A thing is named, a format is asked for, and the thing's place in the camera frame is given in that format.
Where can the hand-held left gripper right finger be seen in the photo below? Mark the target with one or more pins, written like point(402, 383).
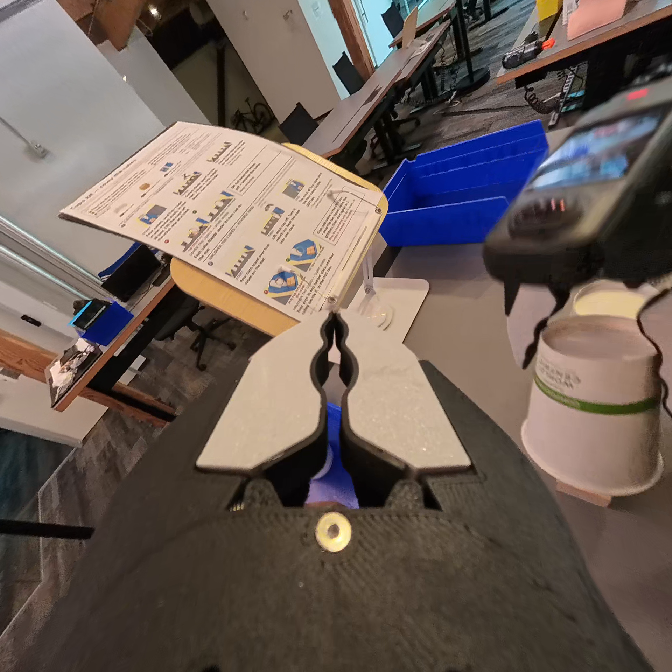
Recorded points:
point(404, 409)

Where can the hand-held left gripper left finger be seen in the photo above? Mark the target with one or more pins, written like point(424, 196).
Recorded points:
point(262, 404)

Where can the grey desk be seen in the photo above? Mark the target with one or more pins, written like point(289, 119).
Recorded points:
point(472, 315)

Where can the wooden desk with clutter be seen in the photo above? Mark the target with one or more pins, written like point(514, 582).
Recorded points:
point(577, 47)

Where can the wooden desk with black legs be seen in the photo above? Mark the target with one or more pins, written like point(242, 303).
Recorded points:
point(99, 367)

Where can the long wooden desk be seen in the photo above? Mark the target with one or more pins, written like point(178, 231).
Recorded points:
point(367, 99)

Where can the black office chair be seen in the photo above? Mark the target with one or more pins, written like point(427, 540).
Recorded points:
point(202, 330)

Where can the wooden document board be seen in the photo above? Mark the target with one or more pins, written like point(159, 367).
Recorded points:
point(231, 299)

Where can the white stand base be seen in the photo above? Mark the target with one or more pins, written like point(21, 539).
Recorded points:
point(399, 299)

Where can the power strip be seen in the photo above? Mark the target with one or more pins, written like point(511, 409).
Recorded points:
point(569, 94)

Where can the large blue plastic bin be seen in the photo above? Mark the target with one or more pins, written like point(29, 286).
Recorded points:
point(446, 183)

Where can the black device with orange tip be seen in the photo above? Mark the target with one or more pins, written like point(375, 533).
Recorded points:
point(525, 52)

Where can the small blue bin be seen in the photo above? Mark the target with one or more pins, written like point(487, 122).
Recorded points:
point(105, 323)

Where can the black laptop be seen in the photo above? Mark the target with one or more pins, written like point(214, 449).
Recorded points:
point(134, 273)

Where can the green striped white paper cup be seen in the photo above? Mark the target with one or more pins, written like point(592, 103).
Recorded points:
point(593, 420)

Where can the pink paper sheet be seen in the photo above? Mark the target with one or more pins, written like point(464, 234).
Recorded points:
point(596, 18)

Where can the printed instruction sheet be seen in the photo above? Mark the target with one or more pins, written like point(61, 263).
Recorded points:
point(225, 210)

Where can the yellow bin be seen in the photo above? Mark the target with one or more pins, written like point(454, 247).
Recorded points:
point(548, 9)

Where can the black bicycle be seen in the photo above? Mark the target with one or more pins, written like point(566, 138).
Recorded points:
point(253, 115)

